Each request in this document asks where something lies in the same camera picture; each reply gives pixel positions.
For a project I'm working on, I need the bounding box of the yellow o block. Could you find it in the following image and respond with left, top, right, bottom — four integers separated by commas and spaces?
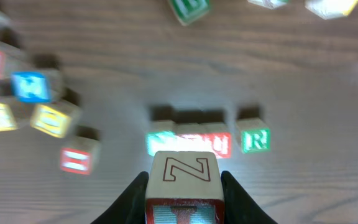
305, 0, 358, 20
30, 100, 82, 138

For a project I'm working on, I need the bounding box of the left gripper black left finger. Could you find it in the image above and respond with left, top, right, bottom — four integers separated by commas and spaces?
91, 171, 149, 224

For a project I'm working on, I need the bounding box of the red i block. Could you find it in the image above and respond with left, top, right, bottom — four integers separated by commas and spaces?
59, 136, 101, 175
145, 151, 224, 224

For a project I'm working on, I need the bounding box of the blue 2 block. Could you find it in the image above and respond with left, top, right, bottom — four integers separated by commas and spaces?
11, 68, 65, 103

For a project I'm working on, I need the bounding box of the yellow O block left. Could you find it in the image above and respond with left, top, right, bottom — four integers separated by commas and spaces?
30, 100, 82, 138

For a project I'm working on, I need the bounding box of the red E block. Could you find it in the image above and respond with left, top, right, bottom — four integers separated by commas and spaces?
175, 123, 206, 152

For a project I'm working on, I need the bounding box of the green B block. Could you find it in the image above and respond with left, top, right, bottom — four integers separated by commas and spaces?
168, 0, 211, 26

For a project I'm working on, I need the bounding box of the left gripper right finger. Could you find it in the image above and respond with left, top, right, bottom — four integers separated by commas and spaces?
221, 170, 277, 224

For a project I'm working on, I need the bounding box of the green N block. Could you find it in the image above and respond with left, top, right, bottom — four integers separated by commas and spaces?
145, 120, 177, 156

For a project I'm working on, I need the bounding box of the red U block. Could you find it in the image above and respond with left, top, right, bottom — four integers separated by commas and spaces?
203, 123, 232, 159

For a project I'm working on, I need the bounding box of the green R block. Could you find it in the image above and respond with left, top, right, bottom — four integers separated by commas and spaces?
236, 118, 270, 154

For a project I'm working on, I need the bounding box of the green 4 block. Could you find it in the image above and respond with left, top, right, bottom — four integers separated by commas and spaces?
247, 0, 288, 9

